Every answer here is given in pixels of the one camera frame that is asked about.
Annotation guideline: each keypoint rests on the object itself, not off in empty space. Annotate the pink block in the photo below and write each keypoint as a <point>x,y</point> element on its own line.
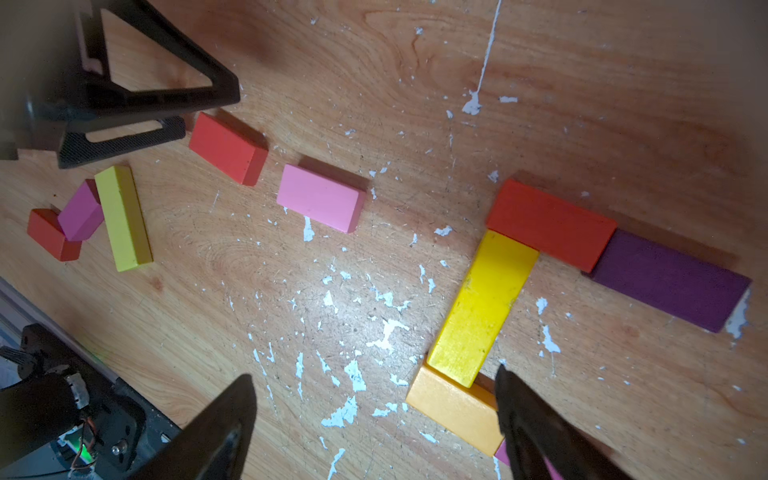
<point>320,198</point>

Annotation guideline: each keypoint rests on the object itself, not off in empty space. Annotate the red long block front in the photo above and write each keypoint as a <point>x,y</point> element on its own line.
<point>239,158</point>

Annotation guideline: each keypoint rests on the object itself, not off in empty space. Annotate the magenta block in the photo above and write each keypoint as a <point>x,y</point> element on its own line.
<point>83,214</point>
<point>501,455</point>

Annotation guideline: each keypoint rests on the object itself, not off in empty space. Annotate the orange yellow block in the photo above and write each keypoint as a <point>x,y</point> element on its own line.
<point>469,413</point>

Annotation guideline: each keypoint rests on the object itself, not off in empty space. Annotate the yellow long block front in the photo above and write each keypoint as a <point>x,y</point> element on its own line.
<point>123,218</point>

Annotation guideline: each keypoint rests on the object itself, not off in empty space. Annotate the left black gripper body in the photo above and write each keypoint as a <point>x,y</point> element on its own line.
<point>45,65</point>

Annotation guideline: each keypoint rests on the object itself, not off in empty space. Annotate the yellow long block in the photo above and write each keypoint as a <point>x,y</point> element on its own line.
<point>123,218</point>
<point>496,277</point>

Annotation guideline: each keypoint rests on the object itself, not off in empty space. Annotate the magenta block front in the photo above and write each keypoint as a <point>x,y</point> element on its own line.
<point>83,214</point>

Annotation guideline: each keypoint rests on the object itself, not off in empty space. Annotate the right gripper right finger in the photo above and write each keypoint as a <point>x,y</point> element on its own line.
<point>538,439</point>

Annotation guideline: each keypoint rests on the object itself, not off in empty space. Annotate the purple block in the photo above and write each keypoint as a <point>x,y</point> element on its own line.
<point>678,284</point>

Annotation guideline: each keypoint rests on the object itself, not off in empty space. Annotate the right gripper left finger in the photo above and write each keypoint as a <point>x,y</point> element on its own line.
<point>215,444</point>

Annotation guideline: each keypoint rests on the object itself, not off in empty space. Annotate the short red block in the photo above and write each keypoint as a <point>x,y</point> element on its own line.
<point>546,223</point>

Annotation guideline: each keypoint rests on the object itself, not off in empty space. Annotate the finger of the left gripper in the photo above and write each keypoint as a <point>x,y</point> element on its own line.
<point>77,150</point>
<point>131,64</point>

